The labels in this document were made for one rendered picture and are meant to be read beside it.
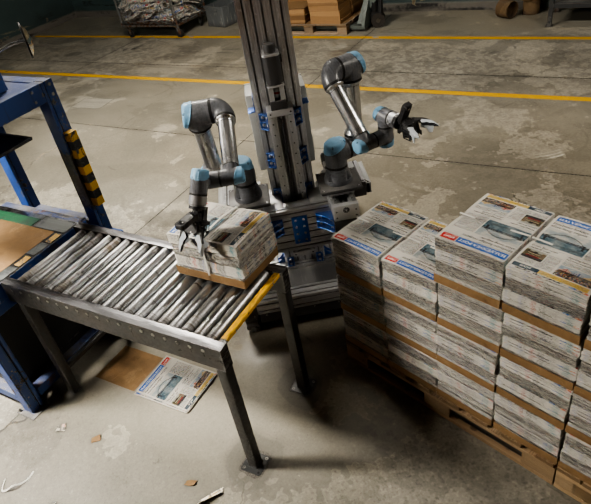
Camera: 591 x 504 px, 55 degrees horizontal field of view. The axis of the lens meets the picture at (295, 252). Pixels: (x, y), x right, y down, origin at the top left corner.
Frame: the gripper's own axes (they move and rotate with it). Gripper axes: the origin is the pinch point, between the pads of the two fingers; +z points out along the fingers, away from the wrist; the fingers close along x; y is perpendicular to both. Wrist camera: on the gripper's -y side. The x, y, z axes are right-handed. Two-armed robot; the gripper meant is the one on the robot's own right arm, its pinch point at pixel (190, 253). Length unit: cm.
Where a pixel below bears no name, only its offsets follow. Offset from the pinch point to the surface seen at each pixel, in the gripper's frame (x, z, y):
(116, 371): 84, 89, 47
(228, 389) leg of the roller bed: -26, 53, 0
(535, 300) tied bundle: -133, -5, 23
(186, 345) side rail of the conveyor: -10.9, 35.0, -11.1
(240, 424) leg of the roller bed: -26, 72, 12
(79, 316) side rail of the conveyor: 53, 38, -10
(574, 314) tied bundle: -145, -4, 19
